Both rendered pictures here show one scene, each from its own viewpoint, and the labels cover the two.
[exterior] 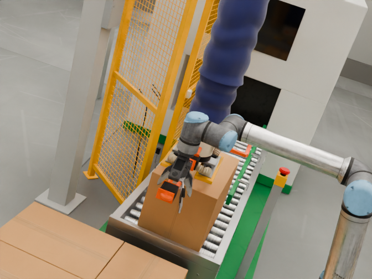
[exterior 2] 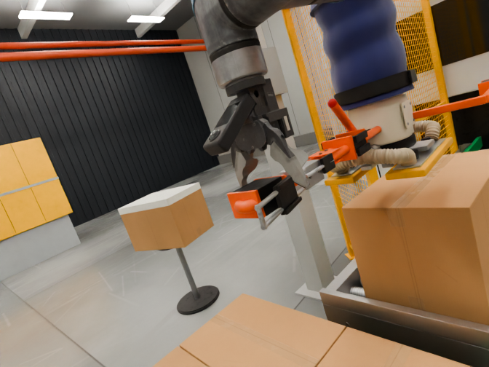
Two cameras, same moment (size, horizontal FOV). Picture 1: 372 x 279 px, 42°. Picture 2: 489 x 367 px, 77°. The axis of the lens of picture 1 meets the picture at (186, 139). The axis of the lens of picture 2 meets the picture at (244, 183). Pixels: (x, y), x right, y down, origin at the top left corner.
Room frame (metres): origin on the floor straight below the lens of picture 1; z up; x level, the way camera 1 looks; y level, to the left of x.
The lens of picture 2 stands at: (1.37, -0.33, 1.35)
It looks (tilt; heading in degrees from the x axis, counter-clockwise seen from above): 10 degrees down; 40
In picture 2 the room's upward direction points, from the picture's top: 18 degrees counter-clockwise
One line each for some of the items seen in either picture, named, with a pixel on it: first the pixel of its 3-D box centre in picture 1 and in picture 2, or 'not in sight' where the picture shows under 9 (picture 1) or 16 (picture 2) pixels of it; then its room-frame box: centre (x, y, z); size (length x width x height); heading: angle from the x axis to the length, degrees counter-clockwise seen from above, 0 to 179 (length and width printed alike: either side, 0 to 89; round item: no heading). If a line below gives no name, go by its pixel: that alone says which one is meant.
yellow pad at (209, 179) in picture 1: (210, 164); (420, 151); (2.38, -0.17, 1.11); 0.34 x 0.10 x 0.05; 173
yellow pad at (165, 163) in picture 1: (178, 152); (359, 161); (2.41, 0.02, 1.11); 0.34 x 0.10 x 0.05; 173
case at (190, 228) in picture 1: (190, 191); (436, 223); (2.65, -0.13, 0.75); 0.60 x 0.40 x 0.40; 169
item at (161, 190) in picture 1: (167, 191); (259, 196); (1.80, 0.01, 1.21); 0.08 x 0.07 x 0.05; 173
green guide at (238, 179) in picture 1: (253, 159); not in sight; (3.75, -0.60, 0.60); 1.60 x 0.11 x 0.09; 169
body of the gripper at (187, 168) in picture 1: (182, 161); (257, 116); (1.83, -0.02, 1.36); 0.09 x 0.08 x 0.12; 173
